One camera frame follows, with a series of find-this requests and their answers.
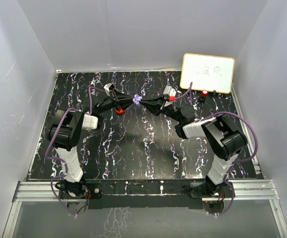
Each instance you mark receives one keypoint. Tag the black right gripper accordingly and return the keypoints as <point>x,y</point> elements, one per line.
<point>154,105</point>

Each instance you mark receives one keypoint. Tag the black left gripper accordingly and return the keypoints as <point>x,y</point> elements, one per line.
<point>124,100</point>

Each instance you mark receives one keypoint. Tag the orange earbud charging case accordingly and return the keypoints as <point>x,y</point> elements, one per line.
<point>120,111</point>

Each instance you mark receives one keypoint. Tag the purple charging case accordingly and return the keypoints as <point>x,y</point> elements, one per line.
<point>137,99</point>

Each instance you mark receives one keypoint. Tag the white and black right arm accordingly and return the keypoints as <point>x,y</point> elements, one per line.
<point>225,138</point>

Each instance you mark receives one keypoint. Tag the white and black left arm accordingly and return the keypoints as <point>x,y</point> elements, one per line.
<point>65,130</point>

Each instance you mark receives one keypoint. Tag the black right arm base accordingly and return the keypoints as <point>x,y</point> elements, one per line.
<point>203,189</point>

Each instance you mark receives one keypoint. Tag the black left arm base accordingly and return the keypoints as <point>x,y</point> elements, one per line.
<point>79,190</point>

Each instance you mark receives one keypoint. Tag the red emergency button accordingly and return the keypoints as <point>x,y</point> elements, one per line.
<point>204,95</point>

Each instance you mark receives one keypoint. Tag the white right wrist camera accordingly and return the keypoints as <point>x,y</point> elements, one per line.
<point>169,95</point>

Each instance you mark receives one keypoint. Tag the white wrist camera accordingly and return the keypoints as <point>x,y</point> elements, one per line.
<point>108,88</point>
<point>169,95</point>

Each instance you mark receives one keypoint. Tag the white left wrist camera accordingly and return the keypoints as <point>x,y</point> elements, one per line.
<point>108,88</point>

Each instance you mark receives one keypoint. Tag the white board yellow frame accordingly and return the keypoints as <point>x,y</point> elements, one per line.
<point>206,72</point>

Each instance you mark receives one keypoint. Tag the aluminium front rail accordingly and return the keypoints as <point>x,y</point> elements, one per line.
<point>239,189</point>

